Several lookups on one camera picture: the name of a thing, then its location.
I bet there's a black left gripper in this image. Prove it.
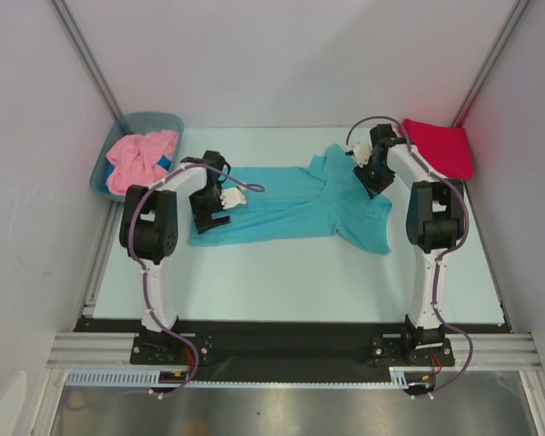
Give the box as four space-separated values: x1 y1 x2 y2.
188 182 230 233

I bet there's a teal t-shirt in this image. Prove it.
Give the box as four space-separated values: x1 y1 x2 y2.
189 144 391 255

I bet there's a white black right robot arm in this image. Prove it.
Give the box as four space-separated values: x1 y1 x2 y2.
345 124 469 366

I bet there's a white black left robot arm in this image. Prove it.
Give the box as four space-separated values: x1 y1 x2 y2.
119 151 245 365

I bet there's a blue t-shirt in basket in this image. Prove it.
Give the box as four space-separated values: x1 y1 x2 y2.
102 156 172 193

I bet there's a folded red t-shirt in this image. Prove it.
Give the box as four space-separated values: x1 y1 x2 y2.
402 119 474 181

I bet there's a pink t-shirt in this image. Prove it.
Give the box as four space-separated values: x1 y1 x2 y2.
105 130 180 195

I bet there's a grey-blue plastic basket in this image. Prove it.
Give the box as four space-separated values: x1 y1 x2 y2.
90 112 183 203

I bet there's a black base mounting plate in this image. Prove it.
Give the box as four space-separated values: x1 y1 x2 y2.
72 317 513 368

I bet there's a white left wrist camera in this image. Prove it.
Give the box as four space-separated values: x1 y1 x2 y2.
220 187 247 210

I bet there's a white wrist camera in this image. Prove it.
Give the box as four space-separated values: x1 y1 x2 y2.
220 187 247 210
345 143 372 167

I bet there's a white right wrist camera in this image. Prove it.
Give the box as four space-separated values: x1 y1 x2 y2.
345 143 372 167

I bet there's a white slotted cable duct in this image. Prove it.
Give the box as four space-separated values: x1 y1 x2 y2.
65 369 408 390

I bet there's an aluminium front rail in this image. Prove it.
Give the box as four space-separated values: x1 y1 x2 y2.
46 332 543 372

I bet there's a left aluminium corner post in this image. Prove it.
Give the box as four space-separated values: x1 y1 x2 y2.
47 0 123 120

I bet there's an aluminium corner post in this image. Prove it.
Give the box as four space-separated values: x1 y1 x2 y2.
47 0 123 120
451 0 534 127

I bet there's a right aluminium corner post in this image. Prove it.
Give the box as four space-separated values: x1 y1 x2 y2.
451 0 534 127

